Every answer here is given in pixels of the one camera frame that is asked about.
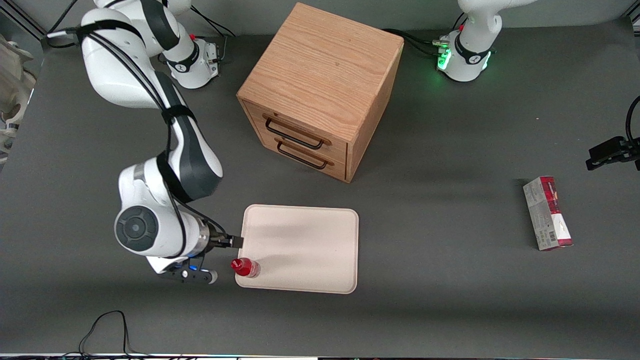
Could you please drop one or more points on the deep wooden drawer front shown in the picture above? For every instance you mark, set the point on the deep wooden drawer front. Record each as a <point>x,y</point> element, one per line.
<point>337,167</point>

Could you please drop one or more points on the grey and red carton box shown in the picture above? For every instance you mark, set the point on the grey and red carton box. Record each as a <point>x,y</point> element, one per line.
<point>547,215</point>

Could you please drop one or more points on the shallow wooden drawer front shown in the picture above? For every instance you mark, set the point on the shallow wooden drawer front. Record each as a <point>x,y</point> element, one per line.
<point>335,150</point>

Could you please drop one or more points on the beige plastic tray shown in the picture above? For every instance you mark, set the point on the beige plastic tray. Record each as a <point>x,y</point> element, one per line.
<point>300,250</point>

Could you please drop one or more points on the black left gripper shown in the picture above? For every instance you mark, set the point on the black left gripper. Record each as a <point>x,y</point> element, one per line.
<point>614,150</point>

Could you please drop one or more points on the aluminium frame rail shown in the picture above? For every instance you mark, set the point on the aluminium frame rail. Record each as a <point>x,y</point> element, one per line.
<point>35,26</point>

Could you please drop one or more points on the dark grey table cover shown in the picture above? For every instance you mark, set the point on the dark grey table cover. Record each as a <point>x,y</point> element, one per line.
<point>450,300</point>

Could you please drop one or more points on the wooden drawer cabinet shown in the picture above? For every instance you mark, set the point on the wooden drawer cabinet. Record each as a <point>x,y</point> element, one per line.
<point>325,65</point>

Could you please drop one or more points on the white bulky object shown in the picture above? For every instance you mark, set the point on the white bulky object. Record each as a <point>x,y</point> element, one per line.
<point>12,95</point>

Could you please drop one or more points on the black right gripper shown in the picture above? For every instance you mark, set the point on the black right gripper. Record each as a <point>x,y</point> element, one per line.
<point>220,241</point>

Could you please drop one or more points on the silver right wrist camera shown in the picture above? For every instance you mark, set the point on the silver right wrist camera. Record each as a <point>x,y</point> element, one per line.
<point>195,275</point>

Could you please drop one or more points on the red coke bottle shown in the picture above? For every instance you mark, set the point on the red coke bottle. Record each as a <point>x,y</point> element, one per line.
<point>247,268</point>

